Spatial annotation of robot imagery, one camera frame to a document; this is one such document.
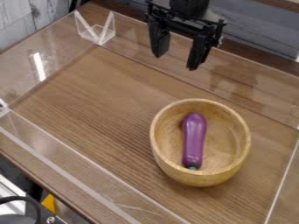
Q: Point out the clear acrylic tray wall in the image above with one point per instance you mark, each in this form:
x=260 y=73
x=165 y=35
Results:
x=77 y=103

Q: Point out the clear acrylic corner bracket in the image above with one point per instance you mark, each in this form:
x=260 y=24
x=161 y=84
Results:
x=99 y=34

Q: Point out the yellow object under table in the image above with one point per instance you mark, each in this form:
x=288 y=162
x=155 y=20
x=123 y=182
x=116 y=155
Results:
x=49 y=203

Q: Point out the purple toy eggplant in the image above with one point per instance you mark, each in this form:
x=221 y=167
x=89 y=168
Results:
x=193 y=127

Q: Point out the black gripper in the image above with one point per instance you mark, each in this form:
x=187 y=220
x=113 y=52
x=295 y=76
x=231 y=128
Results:
x=187 y=17

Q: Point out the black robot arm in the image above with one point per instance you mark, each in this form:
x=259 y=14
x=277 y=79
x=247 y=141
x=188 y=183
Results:
x=185 y=17

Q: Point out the brown wooden bowl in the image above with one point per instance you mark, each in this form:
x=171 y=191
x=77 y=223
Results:
x=225 y=144

